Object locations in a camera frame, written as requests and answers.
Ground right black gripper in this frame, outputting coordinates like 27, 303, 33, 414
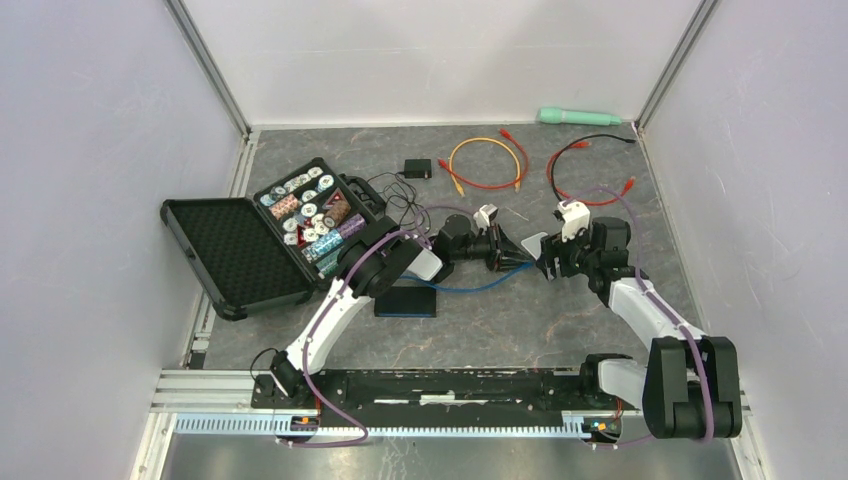
537, 220, 599, 280

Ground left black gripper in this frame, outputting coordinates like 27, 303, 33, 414
452, 225, 535, 274

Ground white plastic box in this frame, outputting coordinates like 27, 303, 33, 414
520, 231, 548, 261

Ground blue ethernet cable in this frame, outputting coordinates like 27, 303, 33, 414
397, 261, 537, 295

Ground yellow ethernet cable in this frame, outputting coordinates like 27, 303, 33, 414
449, 137, 523, 199

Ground red ethernet cable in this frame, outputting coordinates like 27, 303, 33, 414
437, 129, 530, 192
545, 139, 637, 208

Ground black network switch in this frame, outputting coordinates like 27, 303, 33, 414
373, 286, 437, 318

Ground black power adapter with cord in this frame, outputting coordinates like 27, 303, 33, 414
366, 158, 433, 232

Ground black ethernet cable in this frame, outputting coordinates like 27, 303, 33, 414
551, 134, 637, 203

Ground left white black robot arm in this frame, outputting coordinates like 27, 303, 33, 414
269, 212, 534, 408

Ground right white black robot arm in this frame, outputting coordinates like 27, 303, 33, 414
537, 213, 743, 441

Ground black poker chip case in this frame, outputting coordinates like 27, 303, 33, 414
160, 157, 386, 321

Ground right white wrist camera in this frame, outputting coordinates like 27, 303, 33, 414
556, 200, 591, 242

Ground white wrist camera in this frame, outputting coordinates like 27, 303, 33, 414
556, 200, 591, 242
472, 204, 498, 230

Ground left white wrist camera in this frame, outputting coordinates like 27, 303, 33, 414
472, 204, 498, 230

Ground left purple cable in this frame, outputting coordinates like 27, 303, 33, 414
276, 203, 482, 450

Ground purple cable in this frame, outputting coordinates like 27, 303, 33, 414
563, 186, 717, 452
276, 203, 482, 450

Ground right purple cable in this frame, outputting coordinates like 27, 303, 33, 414
563, 186, 717, 452

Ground white slotted cable duct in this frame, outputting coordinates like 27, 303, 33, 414
174, 413, 590, 440

